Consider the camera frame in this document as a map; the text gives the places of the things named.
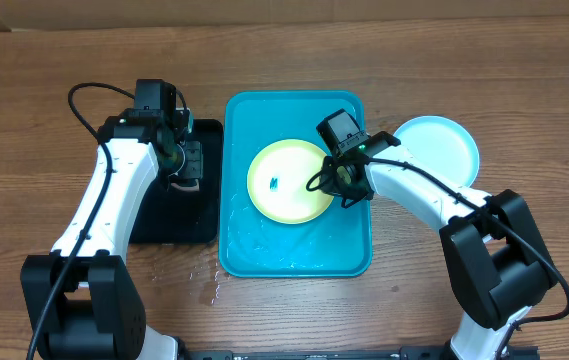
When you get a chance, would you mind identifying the yellow-rimmed plate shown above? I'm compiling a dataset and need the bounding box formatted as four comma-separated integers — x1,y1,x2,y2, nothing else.
247,139,333,224

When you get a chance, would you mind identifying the light blue plate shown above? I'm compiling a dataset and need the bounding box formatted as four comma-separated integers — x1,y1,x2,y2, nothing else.
393,115,480,187

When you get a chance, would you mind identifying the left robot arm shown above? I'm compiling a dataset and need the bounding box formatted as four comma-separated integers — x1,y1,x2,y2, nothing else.
20,109,189,359

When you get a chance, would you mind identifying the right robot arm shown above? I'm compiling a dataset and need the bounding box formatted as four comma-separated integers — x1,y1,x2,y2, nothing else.
307,130,558,359

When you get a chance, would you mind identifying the black plastic tray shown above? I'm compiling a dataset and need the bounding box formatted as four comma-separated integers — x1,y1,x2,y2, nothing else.
130,119,224,245

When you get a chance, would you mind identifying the teal plastic tray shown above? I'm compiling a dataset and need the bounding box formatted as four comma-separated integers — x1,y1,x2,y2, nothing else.
219,90,373,278

